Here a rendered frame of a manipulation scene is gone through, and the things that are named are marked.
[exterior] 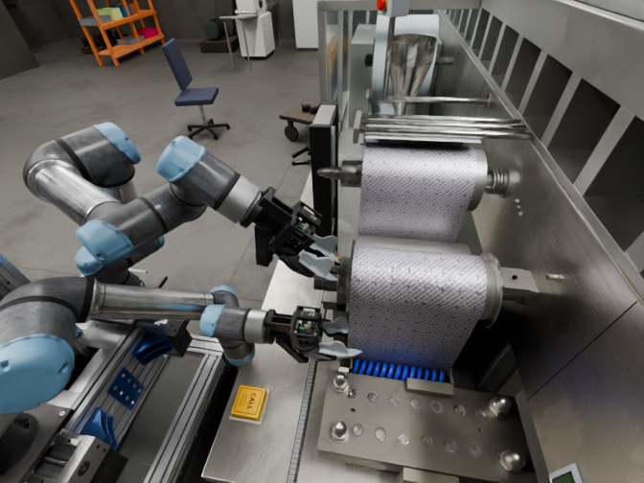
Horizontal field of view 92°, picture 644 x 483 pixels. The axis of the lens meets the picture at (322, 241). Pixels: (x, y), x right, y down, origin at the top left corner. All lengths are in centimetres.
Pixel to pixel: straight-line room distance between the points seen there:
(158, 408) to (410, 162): 154
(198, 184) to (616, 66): 61
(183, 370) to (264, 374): 95
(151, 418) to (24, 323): 116
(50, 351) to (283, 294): 62
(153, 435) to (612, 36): 185
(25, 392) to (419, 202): 78
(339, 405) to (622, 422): 45
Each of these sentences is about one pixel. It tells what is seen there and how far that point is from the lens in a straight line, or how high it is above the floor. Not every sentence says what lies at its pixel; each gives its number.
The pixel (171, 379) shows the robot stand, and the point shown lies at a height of 21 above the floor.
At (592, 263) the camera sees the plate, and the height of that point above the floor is 141.
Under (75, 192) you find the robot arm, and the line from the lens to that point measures 72.
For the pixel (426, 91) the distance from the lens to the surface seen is 147.
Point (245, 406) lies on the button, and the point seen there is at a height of 92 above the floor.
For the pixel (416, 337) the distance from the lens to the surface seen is 70.
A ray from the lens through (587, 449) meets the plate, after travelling 60.
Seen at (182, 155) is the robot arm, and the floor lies 152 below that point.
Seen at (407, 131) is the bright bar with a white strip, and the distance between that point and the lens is 72.
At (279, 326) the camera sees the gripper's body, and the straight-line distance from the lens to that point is 70.
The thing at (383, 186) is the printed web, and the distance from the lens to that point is 71.
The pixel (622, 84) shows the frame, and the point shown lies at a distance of 60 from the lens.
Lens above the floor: 174
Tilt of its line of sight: 43 degrees down
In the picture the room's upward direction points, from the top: 2 degrees counter-clockwise
